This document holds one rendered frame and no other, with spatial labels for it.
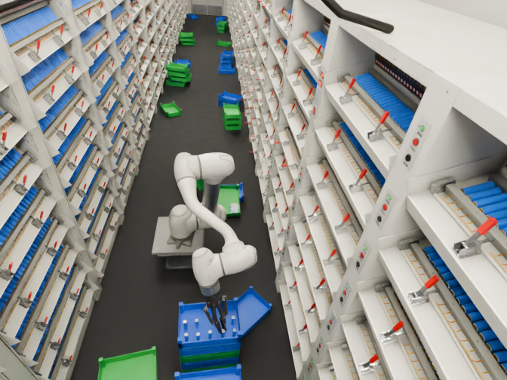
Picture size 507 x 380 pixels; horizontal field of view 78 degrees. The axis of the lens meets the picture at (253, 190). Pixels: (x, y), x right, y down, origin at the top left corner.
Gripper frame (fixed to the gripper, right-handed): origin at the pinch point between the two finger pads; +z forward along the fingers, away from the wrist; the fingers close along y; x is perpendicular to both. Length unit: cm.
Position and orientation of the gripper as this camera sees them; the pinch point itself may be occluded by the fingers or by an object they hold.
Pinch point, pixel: (220, 325)
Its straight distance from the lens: 164.1
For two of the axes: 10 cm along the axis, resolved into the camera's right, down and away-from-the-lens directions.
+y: -7.8, 3.4, -5.3
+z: 1.9, 9.3, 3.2
